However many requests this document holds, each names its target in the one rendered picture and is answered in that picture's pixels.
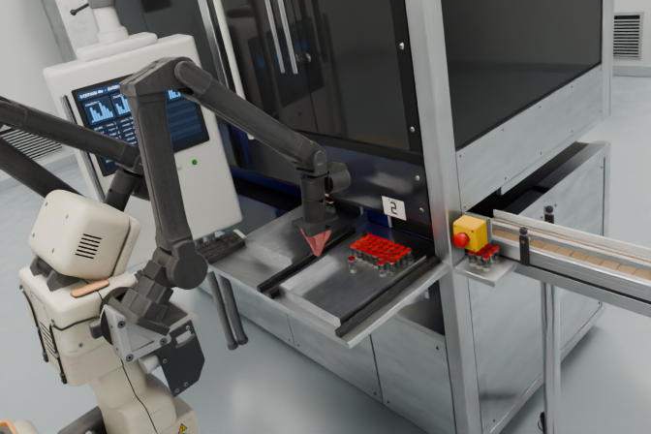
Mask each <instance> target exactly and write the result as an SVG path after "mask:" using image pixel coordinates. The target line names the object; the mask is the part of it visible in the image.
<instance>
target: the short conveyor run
mask: <svg viewBox="0 0 651 434"><path fill-rule="evenodd" d="M545 211H546V212H547V213H545V221H544V222H543V221H539V220H535V219H531V218H527V217H523V216H519V215H515V214H511V213H508V212H504V211H500V210H497V209H494V210H493V215H494V216H496V218H494V219H493V220H492V221H491V224H492V237H493V238H492V240H491V241H490V242H489V243H487V244H491V245H492V247H493V246H498V247H499V252H500V258H503V259H506V260H509V261H513V262H516V265H517V269H516V270H515V271H514V272H515V273H518V274H521V275H524V276H527V277H530V278H533V279H536V280H539V281H542V282H545V283H547V284H550V285H553V286H556V287H559V288H562V289H565V290H568V291H571V292H574V293H577V294H580V295H585V296H588V297H591V298H594V299H596V300H599V301H602V302H605V303H608V304H611V305H614V306H617V307H620V308H623V309H626V310H629V311H632V312H635V313H638V314H640V315H643V316H646V317H649V318H651V248H647V247H643V246H639V245H635V244H632V243H628V242H624V241H620V240H616V239H612V238H608V237H604V236H600V235H596V234H592V233H589V232H582V231H578V230H574V229H570V228H566V227H562V226H558V225H554V215H553V214H551V213H552V212H553V206H551V205H549V206H547V207H546V208H545Z"/></svg>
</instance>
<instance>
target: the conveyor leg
mask: <svg viewBox="0 0 651 434"><path fill-rule="evenodd" d="M540 288H541V318H542V376H543V406H544V434H562V426H561V365H560V304H559V287H556V286H553V285H550V284H547V283H545V282H542V281H540Z"/></svg>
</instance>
